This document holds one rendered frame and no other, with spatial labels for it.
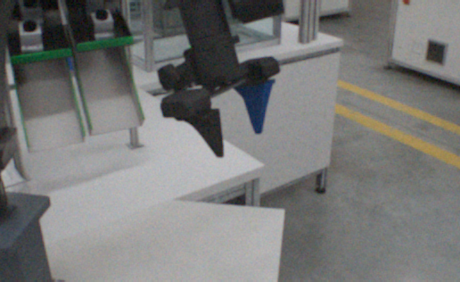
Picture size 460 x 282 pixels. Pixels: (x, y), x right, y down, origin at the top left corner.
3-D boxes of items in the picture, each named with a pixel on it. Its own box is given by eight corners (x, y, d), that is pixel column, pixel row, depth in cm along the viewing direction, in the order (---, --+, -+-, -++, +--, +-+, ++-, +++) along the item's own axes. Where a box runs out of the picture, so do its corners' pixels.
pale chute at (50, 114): (85, 142, 118) (86, 135, 114) (28, 153, 113) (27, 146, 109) (60, 38, 125) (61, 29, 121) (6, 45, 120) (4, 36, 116)
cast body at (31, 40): (44, 58, 108) (41, 32, 103) (22, 61, 106) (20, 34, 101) (39, 34, 113) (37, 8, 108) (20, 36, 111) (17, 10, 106)
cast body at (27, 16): (44, 33, 113) (42, 7, 108) (24, 36, 112) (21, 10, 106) (37, 12, 118) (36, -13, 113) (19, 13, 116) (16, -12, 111)
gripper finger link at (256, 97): (276, 78, 72) (245, 81, 77) (261, 86, 70) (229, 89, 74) (289, 124, 74) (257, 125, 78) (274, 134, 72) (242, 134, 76)
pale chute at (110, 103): (142, 126, 126) (145, 119, 122) (89, 136, 120) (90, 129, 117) (114, 29, 133) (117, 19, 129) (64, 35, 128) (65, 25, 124)
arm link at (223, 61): (268, 15, 71) (236, 22, 75) (173, 50, 59) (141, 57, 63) (283, 71, 73) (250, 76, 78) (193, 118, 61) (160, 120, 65)
